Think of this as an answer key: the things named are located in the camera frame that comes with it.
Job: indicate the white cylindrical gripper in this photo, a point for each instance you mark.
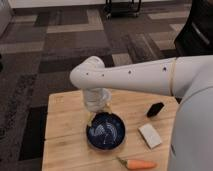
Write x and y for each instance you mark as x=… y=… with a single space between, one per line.
x=96 y=100

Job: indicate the orange carrot shaped pepper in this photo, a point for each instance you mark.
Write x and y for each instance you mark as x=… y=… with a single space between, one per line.
x=137 y=164

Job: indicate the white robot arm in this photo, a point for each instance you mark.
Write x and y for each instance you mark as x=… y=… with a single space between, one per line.
x=188 y=78

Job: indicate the dark blue patterned bowl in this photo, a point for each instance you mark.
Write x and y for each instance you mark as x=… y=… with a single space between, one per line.
x=106 y=132

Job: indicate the white rectangular sponge block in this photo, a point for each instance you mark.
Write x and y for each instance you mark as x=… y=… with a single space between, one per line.
x=150 y=135

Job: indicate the small black box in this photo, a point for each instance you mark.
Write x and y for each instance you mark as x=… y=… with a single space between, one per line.
x=155 y=109

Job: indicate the black wheeled cart base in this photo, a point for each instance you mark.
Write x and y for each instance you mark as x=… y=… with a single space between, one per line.
x=122 y=8

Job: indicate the black office chair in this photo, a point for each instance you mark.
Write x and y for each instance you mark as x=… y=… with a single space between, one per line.
x=196 y=37

